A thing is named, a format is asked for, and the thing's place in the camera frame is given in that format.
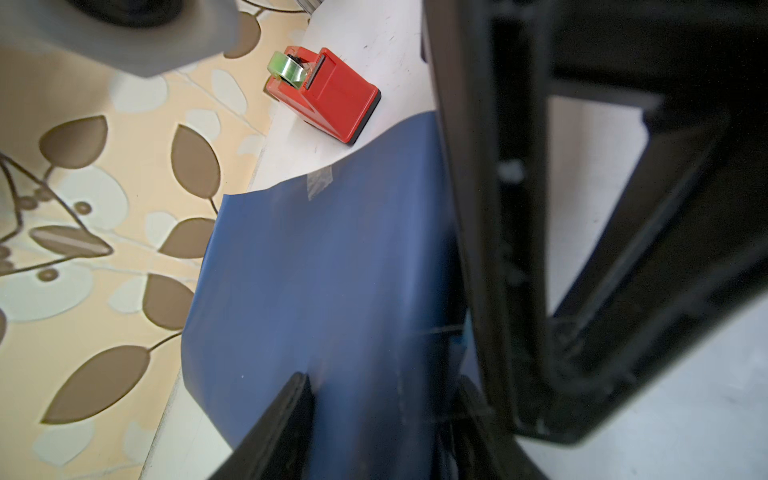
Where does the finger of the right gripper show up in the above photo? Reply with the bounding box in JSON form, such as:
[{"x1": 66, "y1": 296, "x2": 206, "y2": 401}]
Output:
[{"x1": 423, "y1": 1, "x2": 767, "y2": 444}]

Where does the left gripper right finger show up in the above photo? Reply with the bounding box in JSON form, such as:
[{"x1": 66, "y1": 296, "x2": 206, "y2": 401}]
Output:
[{"x1": 451, "y1": 375, "x2": 547, "y2": 480}]

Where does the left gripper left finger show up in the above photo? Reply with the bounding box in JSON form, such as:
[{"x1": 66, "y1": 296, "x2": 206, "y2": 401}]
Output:
[{"x1": 212, "y1": 372, "x2": 315, "y2": 480}]

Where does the light blue wrapping paper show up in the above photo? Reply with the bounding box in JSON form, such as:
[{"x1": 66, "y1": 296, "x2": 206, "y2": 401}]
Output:
[{"x1": 181, "y1": 112, "x2": 466, "y2": 479}]

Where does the red tape dispenser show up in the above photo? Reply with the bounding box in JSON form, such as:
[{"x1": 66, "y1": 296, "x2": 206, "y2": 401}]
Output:
[{"x1": 265, "y1": 46, "x2": 381, "y2": 145}]

